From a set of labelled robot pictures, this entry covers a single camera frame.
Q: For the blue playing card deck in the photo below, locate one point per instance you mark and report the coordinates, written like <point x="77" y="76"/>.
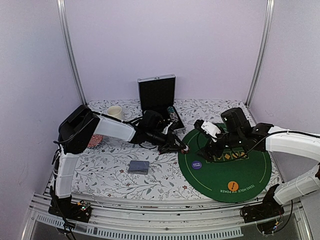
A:
<point x="139" y="167"/>

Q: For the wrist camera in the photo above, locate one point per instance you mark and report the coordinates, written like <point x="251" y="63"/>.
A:
<point x="233" y="119"/>
<point x="154" y="121"/>

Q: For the aluminium poker case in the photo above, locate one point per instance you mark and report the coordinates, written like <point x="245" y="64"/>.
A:
<point x="157" y="94"/>

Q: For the left aluminium frame post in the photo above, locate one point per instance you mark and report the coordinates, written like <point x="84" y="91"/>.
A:
<point x="62" y="13"/>

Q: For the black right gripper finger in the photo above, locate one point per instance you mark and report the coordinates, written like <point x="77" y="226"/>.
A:
<point x="214" y="155"/>
<point x="202" y="150"/>

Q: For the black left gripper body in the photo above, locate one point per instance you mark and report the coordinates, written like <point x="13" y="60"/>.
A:
<point x="159" y="141"/>

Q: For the cream ribbed ceramic mug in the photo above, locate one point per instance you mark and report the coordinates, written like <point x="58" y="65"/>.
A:
<point x="115" y="112"/>

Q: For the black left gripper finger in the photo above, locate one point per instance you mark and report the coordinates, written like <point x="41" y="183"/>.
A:
<point x="169" y="149"/>
<point x="177" y="142"/>

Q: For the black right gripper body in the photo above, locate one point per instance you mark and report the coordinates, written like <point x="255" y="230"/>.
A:
<point x="234" y="140"/>

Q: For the orange poker chip stack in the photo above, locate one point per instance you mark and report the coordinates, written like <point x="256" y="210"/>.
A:
<point x="185" y="150"/>

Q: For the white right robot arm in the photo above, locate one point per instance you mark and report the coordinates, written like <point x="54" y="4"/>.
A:
<point x="283" y="144"/>

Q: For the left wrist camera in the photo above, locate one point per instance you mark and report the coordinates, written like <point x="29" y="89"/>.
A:
<point x="154" y="121"/>

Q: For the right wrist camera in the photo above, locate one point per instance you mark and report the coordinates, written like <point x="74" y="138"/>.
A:
<point x="233" y="119"/>

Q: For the front aluminium rail base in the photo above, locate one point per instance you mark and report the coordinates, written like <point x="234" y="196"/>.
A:
<point x="130" y="219"/>

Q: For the green round poker mat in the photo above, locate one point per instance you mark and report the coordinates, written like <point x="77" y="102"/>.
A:
<point x="252" y="173"/>

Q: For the red patterned bowl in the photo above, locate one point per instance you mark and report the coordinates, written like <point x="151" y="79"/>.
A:
<point x="95" y="140"/>

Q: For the orange big blind button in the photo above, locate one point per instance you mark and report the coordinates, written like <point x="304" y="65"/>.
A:
<point x="233" y="186"/>

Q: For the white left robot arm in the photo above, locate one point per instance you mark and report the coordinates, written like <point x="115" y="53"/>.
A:
<point x="76" y="131"/>

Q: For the right aluminium frame post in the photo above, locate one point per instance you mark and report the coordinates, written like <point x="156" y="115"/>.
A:
<point x="270" y="4"/>

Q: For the green poker chip stack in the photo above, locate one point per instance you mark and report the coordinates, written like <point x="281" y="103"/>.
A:
<point x="172" y="114"/>

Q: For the aluminium frame post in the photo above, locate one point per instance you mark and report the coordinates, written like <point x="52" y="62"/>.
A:
<point x="270" y="4"/>
<point x="62" y="13"/>

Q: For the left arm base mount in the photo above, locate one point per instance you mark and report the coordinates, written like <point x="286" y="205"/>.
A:
<point x="63" y="207"/>

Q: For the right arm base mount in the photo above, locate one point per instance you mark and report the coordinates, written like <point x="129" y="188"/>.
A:
<point x="265" y="210"/>

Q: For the purple small blind button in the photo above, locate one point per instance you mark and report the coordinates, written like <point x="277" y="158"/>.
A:
<point x="196" y="165"/>

